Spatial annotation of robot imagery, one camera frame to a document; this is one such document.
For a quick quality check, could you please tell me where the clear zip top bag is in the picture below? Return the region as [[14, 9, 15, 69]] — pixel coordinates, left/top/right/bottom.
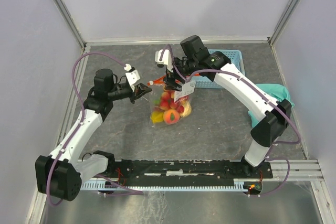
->
[[148, 77, 196, 125]]

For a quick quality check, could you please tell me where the yellow star fruit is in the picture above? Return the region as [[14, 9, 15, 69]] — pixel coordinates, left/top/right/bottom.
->
[[151, 111, 164, 124]]

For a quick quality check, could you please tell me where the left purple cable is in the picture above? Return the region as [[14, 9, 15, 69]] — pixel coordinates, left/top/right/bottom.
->
[[46, 52, 144, 207]]

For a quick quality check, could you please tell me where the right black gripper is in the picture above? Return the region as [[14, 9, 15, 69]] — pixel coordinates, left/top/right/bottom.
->
[[163, 56, 197, 92]]

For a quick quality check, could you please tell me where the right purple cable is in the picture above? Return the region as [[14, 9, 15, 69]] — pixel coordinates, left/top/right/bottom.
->
[[160, 43, 302, 196]]

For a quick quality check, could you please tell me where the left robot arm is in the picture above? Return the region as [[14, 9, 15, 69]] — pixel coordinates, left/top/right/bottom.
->
[[35, 68, 151, 201]]

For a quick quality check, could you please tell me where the light blue plastic basket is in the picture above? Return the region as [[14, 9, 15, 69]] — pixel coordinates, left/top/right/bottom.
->
[[193, 49, 246, 90]]

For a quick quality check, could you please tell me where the yellow pear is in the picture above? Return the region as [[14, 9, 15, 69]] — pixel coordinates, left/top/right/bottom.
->
[[180, 101, 192, 118]]

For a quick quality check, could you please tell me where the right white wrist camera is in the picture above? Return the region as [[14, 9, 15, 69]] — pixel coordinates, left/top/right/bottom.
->
[[154, 49, 174, 73]]

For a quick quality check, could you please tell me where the orange peach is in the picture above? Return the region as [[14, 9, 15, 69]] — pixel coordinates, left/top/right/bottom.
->
[[163, 109, 180, 125]]

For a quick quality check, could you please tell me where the purple cable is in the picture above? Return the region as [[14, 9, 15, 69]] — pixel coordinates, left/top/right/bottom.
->
[[160, 43, 302, 196], [46, 52, 144, 207]]

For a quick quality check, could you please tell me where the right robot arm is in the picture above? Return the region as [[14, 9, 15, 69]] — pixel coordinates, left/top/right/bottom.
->
[[155, 35, 292, 177]]

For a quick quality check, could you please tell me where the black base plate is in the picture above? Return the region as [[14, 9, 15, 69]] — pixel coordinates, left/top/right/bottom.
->
[[102, 159, 273, 186]]

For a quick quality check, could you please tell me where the teal cloth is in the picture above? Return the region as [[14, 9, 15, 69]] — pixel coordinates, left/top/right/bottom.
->
[[247, 83, 295, 127]]

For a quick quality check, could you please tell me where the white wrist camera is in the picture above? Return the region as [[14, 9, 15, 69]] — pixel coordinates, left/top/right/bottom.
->
[[154, 49, 174, 73], [124, 63, 140, 90]]

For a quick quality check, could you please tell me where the light blue cable duct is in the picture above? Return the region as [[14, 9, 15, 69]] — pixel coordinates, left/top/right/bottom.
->
[[80, 178, 261, 194]]

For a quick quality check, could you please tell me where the green grape bunch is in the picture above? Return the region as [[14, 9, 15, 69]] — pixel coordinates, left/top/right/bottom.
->
[[153, 99, 161, 106]]

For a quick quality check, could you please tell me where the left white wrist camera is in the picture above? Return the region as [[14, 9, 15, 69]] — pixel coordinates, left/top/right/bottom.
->
[[124, 63, 140, 90]]

